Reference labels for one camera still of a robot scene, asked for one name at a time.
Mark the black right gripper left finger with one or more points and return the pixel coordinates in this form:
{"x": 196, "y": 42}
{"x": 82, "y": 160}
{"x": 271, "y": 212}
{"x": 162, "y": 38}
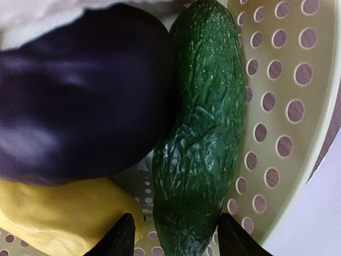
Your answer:
{"x": 118, "y": 241}

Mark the purple toy eggplant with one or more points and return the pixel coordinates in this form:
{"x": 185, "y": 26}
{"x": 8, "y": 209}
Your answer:
{"x": 87, "y": 99}

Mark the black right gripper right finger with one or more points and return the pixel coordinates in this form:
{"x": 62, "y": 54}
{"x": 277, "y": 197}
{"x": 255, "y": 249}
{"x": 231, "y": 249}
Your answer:
{"x": 233, "y": 240}

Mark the dark green toy cucumber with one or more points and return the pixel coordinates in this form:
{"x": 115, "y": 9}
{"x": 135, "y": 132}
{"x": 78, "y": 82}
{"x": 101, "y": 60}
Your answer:
{"x": 194, "y": 165}

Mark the yellow toy pepper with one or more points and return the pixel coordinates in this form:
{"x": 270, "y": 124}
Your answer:
{"x": 69, "y": 219}

